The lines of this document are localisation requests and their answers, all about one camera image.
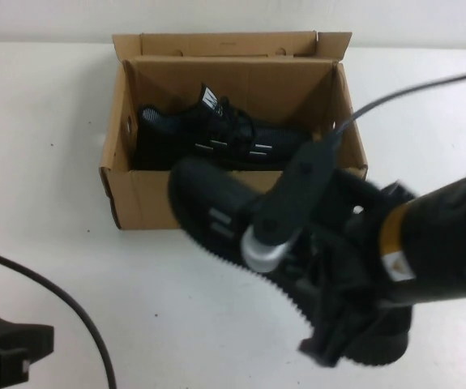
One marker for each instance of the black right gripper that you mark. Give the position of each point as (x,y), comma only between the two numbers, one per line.
(362,243)

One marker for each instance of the black knit sneaker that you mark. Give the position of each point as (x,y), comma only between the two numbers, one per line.
(204,182)
(163,129)

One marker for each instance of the brown cardboard shoe box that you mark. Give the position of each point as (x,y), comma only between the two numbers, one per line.
(143,198)

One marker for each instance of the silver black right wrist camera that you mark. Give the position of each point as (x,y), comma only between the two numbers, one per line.
(293,190)

